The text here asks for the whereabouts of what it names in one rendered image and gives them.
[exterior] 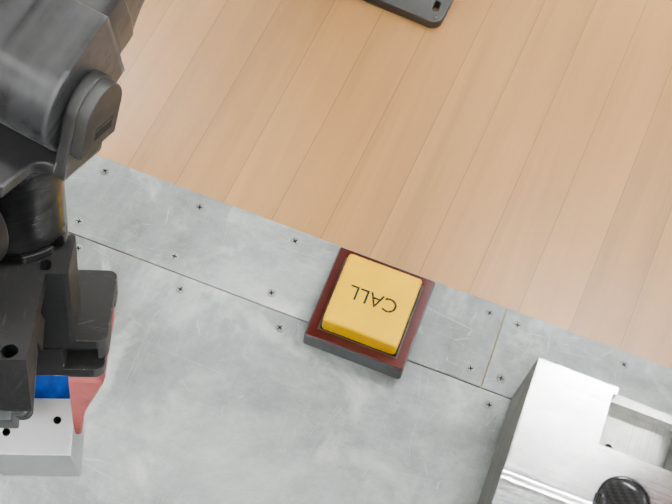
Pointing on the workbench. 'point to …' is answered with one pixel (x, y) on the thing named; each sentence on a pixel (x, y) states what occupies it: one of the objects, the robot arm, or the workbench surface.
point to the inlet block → (44, 435)
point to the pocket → (638, 432)
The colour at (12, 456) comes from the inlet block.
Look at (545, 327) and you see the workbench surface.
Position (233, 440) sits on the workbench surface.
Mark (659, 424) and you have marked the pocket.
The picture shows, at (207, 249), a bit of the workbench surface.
